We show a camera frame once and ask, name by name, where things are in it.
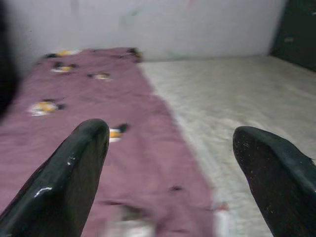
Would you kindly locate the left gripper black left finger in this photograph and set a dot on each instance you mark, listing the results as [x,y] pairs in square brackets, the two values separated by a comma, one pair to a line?
[61,185]

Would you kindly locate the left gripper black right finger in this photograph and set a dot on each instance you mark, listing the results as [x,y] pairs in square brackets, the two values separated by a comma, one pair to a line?
[284,185]

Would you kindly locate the purple Mickey print duvet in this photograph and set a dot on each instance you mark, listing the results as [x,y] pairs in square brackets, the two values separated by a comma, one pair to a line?
[98,98]

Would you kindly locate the quilted cream mattress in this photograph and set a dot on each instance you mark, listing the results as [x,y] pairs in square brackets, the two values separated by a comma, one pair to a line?
[234,93]

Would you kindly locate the black tufted headboard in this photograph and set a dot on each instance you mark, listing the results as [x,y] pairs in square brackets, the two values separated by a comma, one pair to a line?
[298,29]

